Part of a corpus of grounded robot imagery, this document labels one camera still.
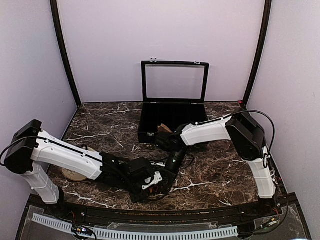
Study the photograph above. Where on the red orange argyle sock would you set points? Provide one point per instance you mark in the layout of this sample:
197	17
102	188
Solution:
155	190

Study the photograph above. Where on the cream branch-pattern plate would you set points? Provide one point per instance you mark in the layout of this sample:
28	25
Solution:
75	175

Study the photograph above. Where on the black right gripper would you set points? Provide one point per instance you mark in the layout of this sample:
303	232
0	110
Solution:
170	176

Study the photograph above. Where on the tan brown sock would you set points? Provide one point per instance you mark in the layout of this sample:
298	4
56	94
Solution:
163	129

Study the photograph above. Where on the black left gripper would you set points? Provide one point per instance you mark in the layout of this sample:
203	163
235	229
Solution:
137	197

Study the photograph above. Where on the black glass-lid display case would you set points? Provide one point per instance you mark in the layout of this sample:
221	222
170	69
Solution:
173	94

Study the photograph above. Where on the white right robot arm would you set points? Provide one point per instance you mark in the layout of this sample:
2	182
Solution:
246	134

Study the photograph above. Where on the left black frame post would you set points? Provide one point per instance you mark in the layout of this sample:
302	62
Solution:
63	51

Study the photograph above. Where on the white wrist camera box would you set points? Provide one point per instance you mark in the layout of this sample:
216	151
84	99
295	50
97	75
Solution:
157	178

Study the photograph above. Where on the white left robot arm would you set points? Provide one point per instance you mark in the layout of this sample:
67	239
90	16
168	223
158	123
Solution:
31	146

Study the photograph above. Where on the right black frame post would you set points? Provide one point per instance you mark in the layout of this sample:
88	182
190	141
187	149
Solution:
258	52

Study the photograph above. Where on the black frame post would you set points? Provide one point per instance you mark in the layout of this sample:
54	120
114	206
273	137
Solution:
258	52
63	51

